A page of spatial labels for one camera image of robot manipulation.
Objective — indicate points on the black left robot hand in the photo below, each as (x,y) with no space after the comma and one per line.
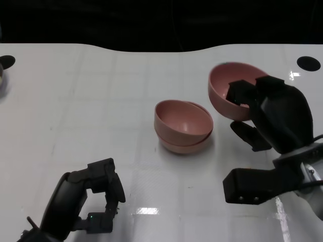
(65,201)

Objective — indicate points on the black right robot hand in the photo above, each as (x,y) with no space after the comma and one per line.
(285,118)

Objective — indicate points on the pink plastic bowl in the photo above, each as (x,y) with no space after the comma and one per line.
(176,118)
(181,149)
(220,80)

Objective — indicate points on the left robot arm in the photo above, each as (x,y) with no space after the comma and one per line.
(32,235)

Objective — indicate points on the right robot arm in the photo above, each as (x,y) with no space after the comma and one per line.
(311,174)

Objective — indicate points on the black table grommet hole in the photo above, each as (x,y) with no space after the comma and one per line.
(7,61)
(308,63)

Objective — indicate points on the black cloth drape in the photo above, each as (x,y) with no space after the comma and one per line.
(161,22)

